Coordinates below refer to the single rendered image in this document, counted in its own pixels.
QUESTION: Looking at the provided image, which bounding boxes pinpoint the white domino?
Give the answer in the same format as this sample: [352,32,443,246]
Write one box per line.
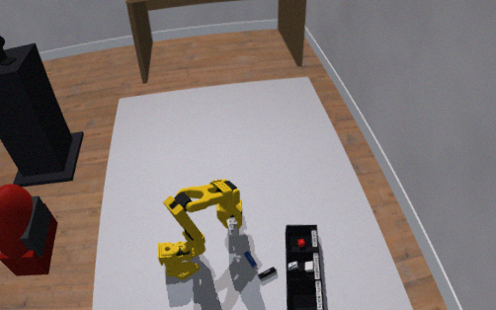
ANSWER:
[228,220,237,236]

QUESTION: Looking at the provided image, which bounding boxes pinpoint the blue battery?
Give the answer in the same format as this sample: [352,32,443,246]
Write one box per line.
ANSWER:
[244,251,257,268]

